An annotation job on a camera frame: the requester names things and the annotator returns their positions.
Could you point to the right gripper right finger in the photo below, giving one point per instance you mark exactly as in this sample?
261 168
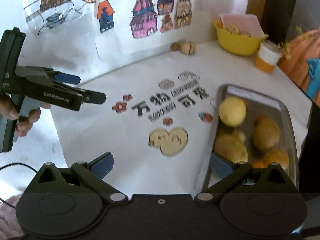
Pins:
231 174

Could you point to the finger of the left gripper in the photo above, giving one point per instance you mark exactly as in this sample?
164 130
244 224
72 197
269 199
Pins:
67 78
93 97

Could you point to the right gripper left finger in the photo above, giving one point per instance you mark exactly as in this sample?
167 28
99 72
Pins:
91 175

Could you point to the yellow-green pear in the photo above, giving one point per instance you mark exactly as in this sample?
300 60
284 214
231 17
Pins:
231 145

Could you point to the small orange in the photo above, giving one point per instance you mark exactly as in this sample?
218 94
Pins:
273 156

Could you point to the brown kiwi-like fruit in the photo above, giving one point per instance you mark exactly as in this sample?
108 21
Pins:
266 134

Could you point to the yellow lemon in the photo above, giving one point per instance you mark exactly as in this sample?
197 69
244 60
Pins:
232 111

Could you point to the small brown fruit back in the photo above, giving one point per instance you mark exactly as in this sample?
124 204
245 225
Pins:
175 46

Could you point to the person left hand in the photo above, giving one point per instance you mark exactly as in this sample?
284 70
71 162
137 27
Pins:
25 124

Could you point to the metal tray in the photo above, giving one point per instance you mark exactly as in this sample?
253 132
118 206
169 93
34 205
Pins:
259 106

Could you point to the boy with fan drawing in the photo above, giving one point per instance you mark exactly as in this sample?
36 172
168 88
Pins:
42 16

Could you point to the house drawings sheet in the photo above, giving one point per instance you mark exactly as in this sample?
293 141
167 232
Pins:
131 29

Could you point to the white orange cup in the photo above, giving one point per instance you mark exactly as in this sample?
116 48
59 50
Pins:
268 55

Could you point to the yellow bowl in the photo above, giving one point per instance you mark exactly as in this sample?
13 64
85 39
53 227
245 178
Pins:
237 44

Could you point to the girl orange dress poster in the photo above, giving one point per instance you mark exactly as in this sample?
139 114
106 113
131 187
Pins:
297 67

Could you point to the yellow flower twig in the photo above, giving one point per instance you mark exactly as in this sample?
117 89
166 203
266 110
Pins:
286 46

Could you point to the pink paper in bowl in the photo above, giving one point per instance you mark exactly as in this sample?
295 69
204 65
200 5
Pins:
246 24

